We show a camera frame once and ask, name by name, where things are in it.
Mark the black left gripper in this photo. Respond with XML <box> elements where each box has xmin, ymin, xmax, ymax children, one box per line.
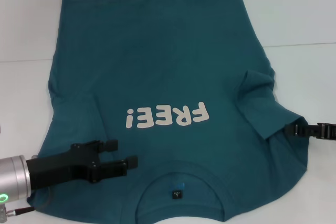
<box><xmin>26</xmin><ymin>139</ymin><xmax>139</xmax><ymax>190</ymax></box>

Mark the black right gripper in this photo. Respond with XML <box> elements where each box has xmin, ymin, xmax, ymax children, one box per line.
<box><xmin>285</xmin><ymin>122</ymin><xmax>336</xmax><ymax>142</ymax></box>

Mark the teal FREE print T-shirt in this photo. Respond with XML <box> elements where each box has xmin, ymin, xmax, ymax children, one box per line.
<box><xmin>27</xmin><ymin>0</ymin><xmax>309</xmax><ymax>221</ymax></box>

